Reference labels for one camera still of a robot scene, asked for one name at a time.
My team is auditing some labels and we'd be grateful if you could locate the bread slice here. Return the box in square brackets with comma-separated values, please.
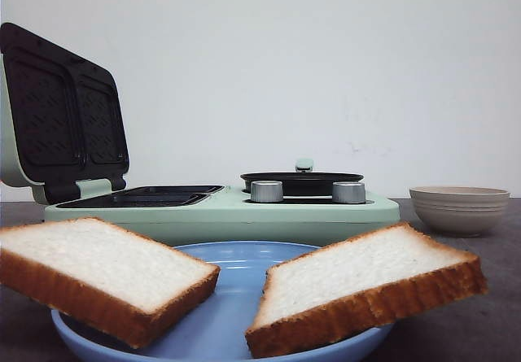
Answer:
[245, 222, 488, 358]
[1, 218, 220, 348]

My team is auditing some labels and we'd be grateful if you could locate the beige ceramic bowl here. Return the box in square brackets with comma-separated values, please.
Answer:
[409, 186, 510, 237]

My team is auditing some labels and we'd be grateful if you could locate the mint green sandwich maker lid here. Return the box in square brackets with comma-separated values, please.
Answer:
[1, 23, 129, 205]

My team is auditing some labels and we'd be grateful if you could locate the mint green breakfast maker base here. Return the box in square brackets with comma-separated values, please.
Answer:
[44, 185, 400, 246]

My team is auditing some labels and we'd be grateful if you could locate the left silver control knob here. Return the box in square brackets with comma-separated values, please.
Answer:
[250, 181, 283, 203]

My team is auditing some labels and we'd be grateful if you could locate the silver control knob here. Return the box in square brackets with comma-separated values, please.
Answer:
[250, 181, 283, 203]
[331, 181, 366, 204]

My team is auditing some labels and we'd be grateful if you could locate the black frying pan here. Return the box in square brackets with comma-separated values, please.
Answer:
[240, 159, 364, 196]

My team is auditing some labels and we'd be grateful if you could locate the right silver control knob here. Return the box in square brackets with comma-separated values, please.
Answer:
[331, 181, 366, 204]

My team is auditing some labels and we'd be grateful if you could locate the blue plate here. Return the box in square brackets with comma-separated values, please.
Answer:
[50, 241, 395, 362]

